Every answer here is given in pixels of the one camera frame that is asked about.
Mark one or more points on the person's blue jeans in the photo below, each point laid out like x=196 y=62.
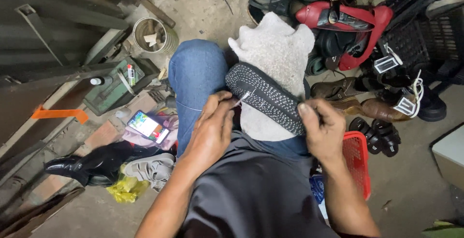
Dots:
x=195 y=74

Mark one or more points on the glossy brown leather shoe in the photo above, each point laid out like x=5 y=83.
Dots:
x=384 y=110

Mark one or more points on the green metal box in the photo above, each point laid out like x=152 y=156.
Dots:
x=112 y=89

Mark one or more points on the red plastic basket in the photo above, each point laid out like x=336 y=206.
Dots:
x=357 y=158

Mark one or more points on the blue packet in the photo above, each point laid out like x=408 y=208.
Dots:
x=317 y=189

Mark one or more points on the metal tin can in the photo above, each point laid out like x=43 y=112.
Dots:
x=154 y=34

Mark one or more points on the black bottle with white cap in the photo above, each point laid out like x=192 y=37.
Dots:
x=100 y=81

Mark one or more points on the black platform sandal white buckle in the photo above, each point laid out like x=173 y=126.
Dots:
x=389 y=65
x=427 y=105

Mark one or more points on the black rubber shoe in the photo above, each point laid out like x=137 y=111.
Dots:
x=337 y=42

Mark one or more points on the white sewing thread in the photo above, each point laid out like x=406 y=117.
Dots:
x=242 y=99

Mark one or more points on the black plastic crate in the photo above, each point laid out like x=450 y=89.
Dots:
x=413 y=38

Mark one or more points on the white fleece cloth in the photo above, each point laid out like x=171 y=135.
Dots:
x=272 y=45

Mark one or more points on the person's right hand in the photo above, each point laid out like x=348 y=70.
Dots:
x=324 y=132

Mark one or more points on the person's dark grey shirt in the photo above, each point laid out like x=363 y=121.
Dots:
x=250 y=194

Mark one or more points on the red high heel shoe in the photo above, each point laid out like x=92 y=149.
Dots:
x=379 y=24

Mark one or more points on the white box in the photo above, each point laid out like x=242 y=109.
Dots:
x=451 y=154

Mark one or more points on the orange plastic strip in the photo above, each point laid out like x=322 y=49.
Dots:
x=60 y=114

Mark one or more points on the person's left hand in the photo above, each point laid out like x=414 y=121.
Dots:
x=210 y=129

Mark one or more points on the yellow plastic bag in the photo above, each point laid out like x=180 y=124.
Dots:
x=127 y=189

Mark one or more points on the glossy black boot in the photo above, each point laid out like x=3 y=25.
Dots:
x=98 y=165

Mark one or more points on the black stitched shoe sole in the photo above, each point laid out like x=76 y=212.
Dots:
x=268 y=89

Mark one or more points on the smartphone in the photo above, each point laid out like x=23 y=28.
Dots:
x=148 y=126

